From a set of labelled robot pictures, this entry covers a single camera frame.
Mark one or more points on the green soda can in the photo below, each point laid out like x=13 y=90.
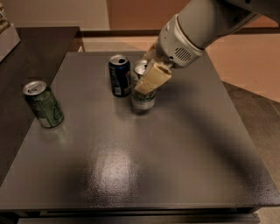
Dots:
x=42 y=102

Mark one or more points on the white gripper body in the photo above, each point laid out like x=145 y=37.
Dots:
x=175 y=44

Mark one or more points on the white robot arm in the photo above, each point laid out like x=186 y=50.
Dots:
x=219 y=18

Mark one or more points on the white 7up can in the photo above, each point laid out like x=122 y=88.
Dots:
x=140 y=101

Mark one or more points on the blue pepsi can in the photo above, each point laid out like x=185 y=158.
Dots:
x=119 y=71

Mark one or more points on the white box on counter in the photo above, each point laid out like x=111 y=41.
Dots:
x=9 y=39

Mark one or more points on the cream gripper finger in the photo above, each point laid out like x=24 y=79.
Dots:
x=151 y=52
x=155 y=75

